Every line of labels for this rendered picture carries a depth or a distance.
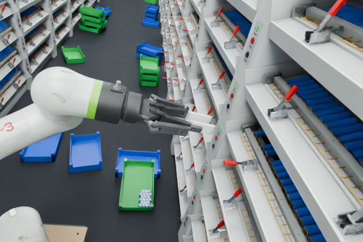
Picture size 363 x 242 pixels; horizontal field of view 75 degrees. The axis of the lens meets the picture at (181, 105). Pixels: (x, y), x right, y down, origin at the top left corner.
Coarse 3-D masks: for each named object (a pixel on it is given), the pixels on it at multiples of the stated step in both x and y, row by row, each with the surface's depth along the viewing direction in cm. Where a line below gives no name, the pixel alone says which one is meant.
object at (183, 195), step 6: (174, 144) 179; (180, 144) 177; (174, 150) 174; (180, 150) 173; (180, 156) 165; (180, 162) 164; (180, 168) 160; (180, 174) 156; (180, 180) 152; (180, 186) 149; (180, 192) 143; (186, 192) 145; (180, 198) 142; (186, 198) 142; (180, 204) 139; (186, 204) 139; (180, 210) 136
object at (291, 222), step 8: (248, 128) 77; (240, 136) 77; (248, 136) 74; (256, 144) 71; (256, 152) 69; (264, 160) 66; (264, 168) 64; (272, 176) 62; (272, 184) 60; (272, 192) 60; (280, 192) 58; (280, 200) 56; (272, 208) 57; (280, 208) 56; (288, 208) 55; (280, 216) 55; (288, 216) 53; (288, 224) 53; (296, 224) 52; (296, 232) 50; (296, 240) 50; (304, 240) 49
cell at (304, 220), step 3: (306, 216) 53; (309, 216) 53; (300, 219) 53; (303, 219) 53; (306, 219) 52; (309, 219) 52; (312, 219) 52; (303, 222) 52; (306, 222) 52; (309, 222) 52; (312, 222) 52; (315, 222) 52; (303, 225) 52; (306, 225) 53
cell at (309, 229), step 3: (309, 225) 52; (312, 225) 51; (315, 225) 51; (306, 228) 51; (309, 228) 51; (312, 228) 51; (315, 228) 51; (318, 228) 51; (306, 231) 51; (309, 231) 51; (312, 231) 51; (315, 231) 51; (318, 231) 50; (309, 234) 51; (312, 234) 51
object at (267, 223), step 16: (240, 128) 80; (256, 128) 78; (240, 144) 75; (240, 160) 70; (272, 160) 69; (240, 176) 69; (256, 176) 65; (256, 192) 62; (256, 208) 58; (272, 224) 55; (272, 240) 52; (288, 240) 51
